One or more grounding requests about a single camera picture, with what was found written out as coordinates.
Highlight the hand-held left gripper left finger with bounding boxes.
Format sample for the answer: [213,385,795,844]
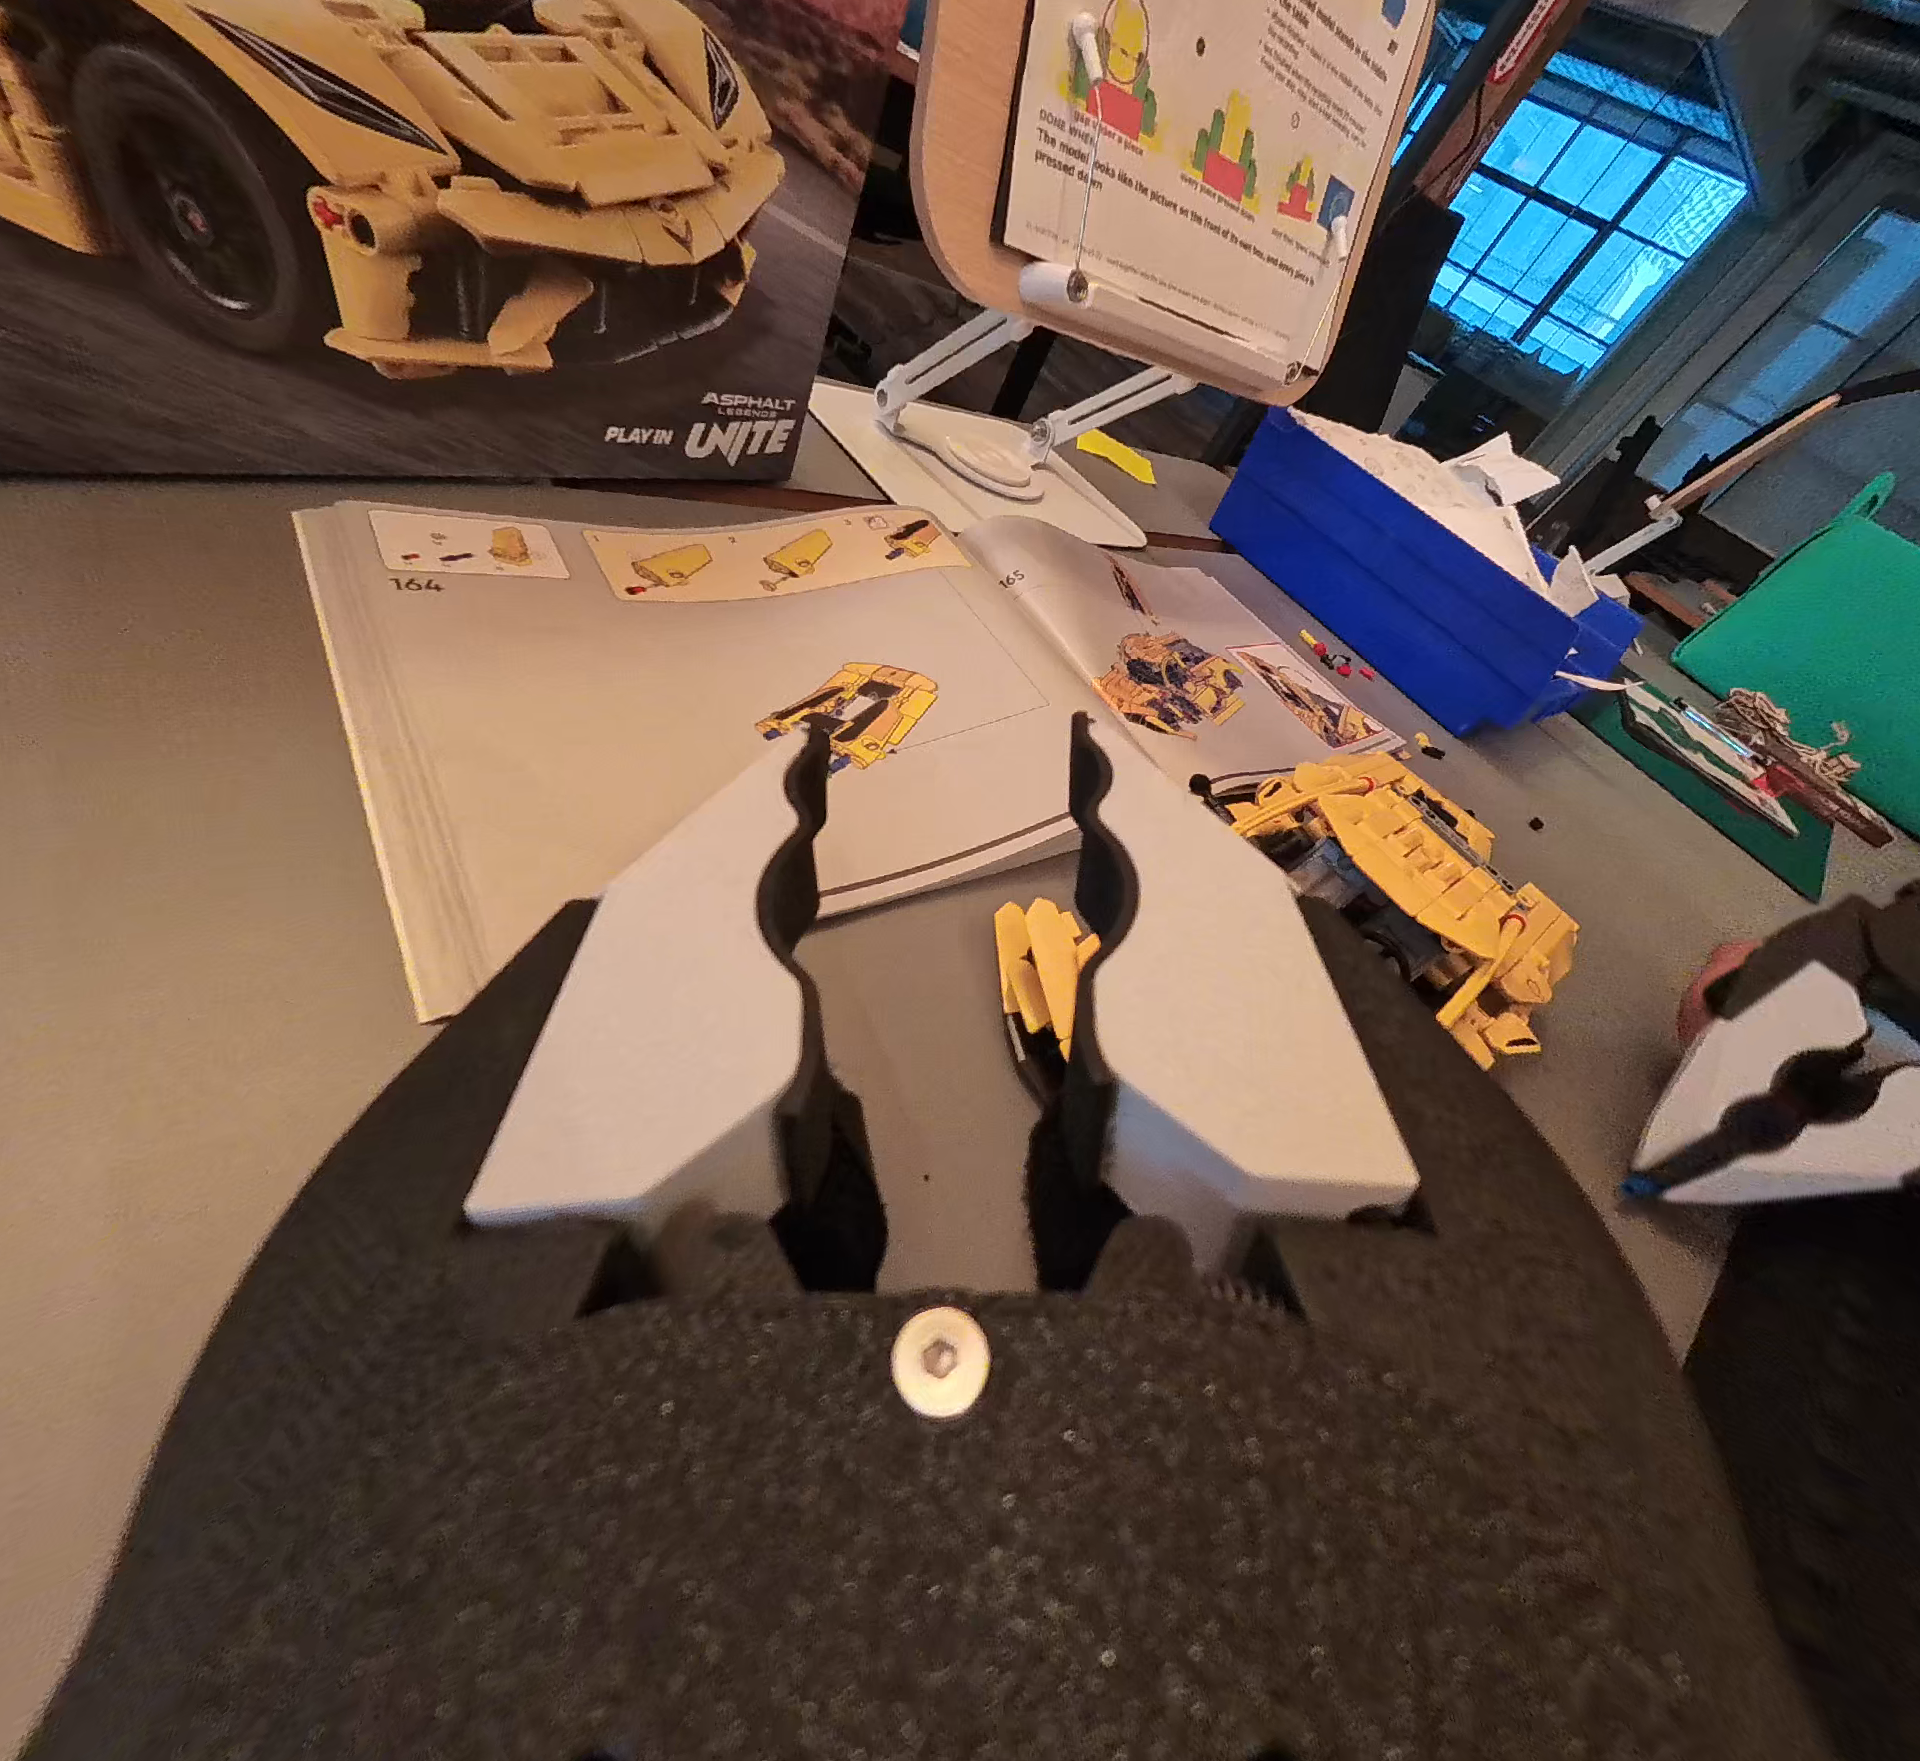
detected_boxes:
[462,717,835,1233]

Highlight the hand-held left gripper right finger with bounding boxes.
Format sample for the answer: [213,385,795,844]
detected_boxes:
[1065,710,1420,1271]

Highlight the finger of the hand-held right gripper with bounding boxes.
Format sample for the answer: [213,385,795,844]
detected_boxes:
[1630,957,1881,1176]
[1630,1054,1920,1209]

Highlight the yellow brick subassembly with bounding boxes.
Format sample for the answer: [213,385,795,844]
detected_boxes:
[991,897,1107,1067]

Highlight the yellow brick car model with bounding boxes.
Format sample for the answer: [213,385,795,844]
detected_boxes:
[1190,754,1581,1071]

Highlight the grey desk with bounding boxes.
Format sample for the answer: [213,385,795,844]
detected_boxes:
[0,418,1847,1716]

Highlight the person's right hand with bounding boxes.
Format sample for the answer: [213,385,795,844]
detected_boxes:
[1675,941,1761,1045]

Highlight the green storage bin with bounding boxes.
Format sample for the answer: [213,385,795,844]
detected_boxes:
[1571,679,1842,903]

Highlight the model kit box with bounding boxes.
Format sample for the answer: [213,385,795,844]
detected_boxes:
[1626,682,1898,848]

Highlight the open instruction booklet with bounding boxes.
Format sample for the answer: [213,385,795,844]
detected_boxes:
[290,500,1413,1027]

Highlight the black studded mat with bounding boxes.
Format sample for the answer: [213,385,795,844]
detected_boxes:
[1684,1196,1920,1761]

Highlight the green board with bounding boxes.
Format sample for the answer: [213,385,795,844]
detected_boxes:
[1669,470,1920,806]

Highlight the scattered small brick pins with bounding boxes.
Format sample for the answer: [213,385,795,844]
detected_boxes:
[1296,628,1550,835]

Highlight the blue storage bin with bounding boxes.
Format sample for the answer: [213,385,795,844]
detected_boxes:
[1206,405,1646,742]

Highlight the crumpled white paper bags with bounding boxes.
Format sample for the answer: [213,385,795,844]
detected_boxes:
[1287,406,1615,686]

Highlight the dark toy car set box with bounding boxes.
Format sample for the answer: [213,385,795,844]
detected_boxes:
[0,0,962,483]

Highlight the printed instruction sheet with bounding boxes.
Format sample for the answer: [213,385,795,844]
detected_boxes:
[999,0,1471,378]

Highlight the document stand with sheet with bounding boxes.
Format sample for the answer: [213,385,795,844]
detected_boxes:
[910,0,1480,408]

